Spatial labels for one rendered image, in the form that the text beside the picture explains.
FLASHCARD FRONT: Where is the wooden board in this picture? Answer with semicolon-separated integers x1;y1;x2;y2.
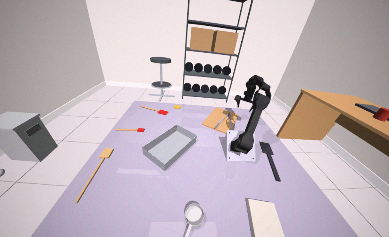
202;107;238;134

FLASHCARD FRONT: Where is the red spatula with wooden handle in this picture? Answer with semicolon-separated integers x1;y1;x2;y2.
140;105;168;115

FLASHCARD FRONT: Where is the dark grey spatula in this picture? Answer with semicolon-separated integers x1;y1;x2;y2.
259;142;281;182

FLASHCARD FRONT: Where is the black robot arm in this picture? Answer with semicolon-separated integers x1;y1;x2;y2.
230;75;271;154

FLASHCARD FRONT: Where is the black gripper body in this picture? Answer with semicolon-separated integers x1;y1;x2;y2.
234;92;254;103

